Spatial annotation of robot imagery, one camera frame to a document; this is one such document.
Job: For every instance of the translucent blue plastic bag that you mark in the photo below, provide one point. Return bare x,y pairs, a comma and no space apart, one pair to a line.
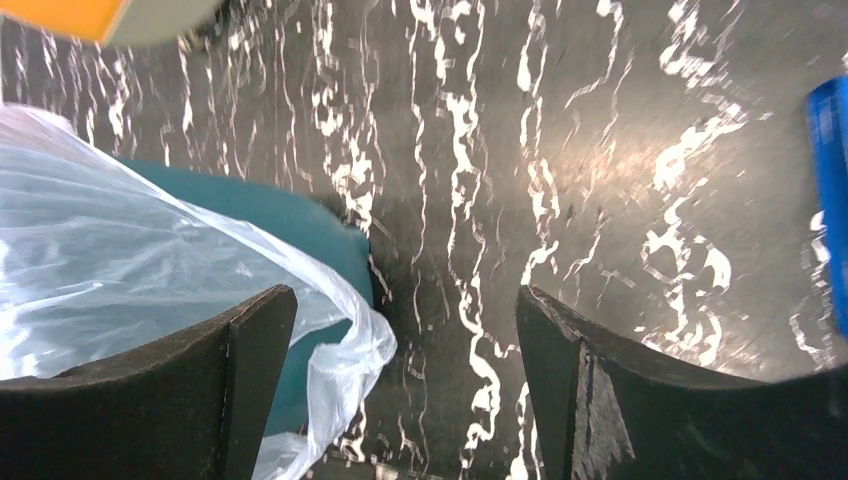
96,260

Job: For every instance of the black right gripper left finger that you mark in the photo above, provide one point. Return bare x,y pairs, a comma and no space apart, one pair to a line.
191,405

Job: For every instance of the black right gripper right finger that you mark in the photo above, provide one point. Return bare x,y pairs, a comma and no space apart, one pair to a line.
609,407

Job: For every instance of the blue stapler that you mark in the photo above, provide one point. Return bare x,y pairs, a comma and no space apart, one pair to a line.
826,109

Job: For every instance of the round pastel drawer cabinet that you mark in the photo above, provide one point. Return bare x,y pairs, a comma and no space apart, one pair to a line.
123,23

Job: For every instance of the teal plastic trash bin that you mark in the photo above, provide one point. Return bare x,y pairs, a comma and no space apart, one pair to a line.
297,220

